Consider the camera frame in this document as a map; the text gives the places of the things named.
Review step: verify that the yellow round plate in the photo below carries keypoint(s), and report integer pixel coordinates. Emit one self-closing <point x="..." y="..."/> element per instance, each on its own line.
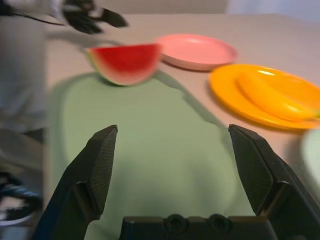
<point x="225" y="85"/>

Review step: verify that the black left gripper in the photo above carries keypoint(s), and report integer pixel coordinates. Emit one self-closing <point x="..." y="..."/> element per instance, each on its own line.
<point x="80" y="5"/>

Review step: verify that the light green round plate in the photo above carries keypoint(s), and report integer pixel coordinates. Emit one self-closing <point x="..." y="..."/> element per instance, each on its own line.
<point x="312" y="157"/>

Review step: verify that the pink round plate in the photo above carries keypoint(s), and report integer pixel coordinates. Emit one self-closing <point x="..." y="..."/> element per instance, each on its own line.
<point x="197" y="50"/>

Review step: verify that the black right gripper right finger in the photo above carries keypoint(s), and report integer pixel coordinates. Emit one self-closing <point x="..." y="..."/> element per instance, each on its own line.
<point x="270" y="180"/>

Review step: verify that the green cutting board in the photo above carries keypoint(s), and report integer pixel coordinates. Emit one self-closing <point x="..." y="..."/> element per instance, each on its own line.
<point x="162" y="150"/>

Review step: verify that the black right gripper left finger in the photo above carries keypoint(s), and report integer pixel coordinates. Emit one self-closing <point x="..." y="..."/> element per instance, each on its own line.
<point x="82" y="180"/>

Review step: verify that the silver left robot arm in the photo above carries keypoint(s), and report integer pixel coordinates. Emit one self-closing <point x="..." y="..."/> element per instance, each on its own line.
<point x="22" y="75"/>

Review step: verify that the yellow banana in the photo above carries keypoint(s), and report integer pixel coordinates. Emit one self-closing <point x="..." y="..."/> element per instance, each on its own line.
<point x="275" y="97"/>

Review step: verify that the red watermelon slice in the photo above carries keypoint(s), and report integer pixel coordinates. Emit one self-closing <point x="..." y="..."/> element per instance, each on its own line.
<point x="125" y="63"/>

